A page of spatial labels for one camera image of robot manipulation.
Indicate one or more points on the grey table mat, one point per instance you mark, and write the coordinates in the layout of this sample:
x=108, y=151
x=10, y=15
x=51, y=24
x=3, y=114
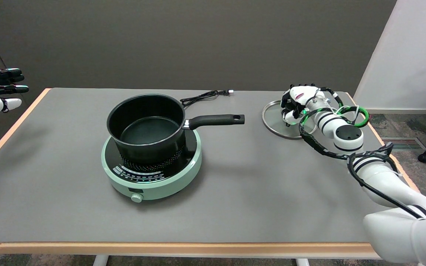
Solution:
x=50, y=184

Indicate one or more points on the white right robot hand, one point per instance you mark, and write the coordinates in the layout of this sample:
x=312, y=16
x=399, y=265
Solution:
x=303, y=94

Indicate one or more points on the floor air vent grille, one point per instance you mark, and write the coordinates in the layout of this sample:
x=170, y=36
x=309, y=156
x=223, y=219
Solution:
x=401, y=143

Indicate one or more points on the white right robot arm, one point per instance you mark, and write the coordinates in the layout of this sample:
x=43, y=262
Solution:
x=383, y=181

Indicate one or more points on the white table leg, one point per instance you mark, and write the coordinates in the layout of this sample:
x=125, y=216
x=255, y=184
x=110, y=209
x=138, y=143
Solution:
x=100, y=261
x=302, y=262

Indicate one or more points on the glass pot lid black knob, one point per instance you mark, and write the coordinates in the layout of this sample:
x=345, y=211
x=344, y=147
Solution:
x=272, y=118

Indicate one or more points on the mint green induction cooker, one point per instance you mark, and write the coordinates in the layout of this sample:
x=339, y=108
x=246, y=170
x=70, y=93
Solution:
x=168, y=181

